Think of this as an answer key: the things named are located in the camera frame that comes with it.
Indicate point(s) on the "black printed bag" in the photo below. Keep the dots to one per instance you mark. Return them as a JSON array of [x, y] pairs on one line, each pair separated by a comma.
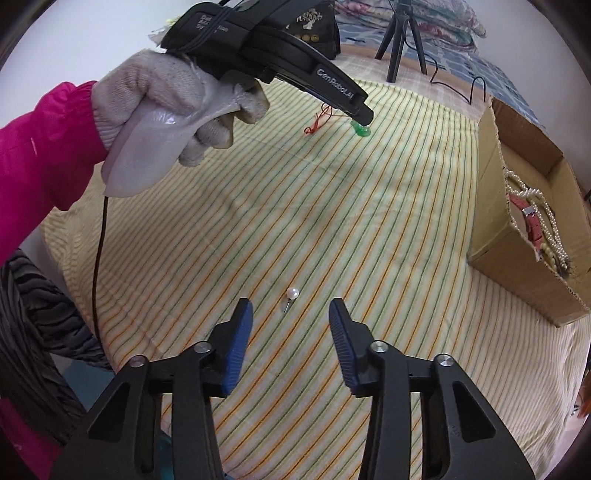
[[318, 27]]

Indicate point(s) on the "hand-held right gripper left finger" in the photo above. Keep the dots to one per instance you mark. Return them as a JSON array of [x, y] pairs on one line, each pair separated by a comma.
[[238, 350]]

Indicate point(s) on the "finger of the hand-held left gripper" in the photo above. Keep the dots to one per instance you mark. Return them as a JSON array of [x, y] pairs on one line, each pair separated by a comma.
[[355, 108]]

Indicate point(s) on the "pearl earring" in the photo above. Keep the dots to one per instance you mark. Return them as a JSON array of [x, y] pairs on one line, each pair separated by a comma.
[[292, 292]]

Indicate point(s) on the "blue patterned bedsheet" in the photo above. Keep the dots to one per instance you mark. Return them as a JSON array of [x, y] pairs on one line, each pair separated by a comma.
[[508, 87]]

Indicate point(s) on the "black tripod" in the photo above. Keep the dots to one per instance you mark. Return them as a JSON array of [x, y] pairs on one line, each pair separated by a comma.
[[397, 41]]

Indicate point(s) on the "person's left hand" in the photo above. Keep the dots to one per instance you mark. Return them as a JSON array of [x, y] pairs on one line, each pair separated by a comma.
[[152, 78]]

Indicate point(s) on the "person's left forearm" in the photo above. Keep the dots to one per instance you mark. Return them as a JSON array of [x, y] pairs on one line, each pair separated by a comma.
[[37, 152]]

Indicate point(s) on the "person's torso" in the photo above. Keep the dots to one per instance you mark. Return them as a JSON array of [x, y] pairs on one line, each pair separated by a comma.
[[32, 332]]

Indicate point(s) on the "cardboard box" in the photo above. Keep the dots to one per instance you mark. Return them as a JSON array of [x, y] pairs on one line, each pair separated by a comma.
[[503, 244]]

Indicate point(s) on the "yellow striped blanket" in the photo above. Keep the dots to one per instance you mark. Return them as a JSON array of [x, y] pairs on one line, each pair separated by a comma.
[[323, 221]]

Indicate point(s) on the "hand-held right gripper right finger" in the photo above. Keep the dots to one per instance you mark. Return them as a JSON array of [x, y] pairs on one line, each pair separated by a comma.
[[344, 350]]

